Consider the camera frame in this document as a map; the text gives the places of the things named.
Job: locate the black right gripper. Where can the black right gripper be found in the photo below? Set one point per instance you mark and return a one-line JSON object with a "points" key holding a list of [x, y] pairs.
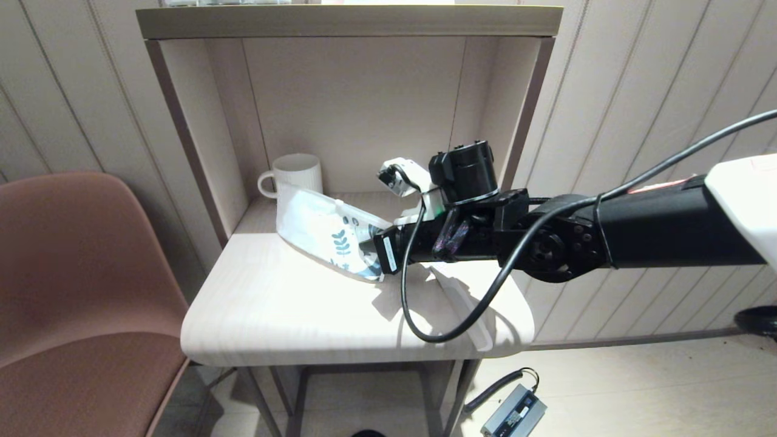
{"points": [[428, 244]]}

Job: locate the white pouch blue floral print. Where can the white pouch blue floral print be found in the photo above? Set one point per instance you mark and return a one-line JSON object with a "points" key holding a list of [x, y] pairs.
{"points": [[309, 224]]}

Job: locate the white plastic comb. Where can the white plastic comb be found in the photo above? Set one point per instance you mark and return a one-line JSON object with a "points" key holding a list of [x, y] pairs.
{"points": [[476, 321]]}

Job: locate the white ribbed mug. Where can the white ribbed mug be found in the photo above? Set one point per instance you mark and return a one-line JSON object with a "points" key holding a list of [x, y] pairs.
{"points": [[297, 170]]}

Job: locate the light wood shelf table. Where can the light wood shelf table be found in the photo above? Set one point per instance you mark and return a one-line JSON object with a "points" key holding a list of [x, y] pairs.
{"points": [[364, 109]]}

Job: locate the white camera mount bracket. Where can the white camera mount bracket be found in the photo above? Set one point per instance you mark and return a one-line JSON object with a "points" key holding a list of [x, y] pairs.
{"points": [[431, 203]]}

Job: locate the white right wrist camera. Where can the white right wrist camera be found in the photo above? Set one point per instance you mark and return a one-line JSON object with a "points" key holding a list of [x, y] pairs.
{"points": [[407, 173]]}

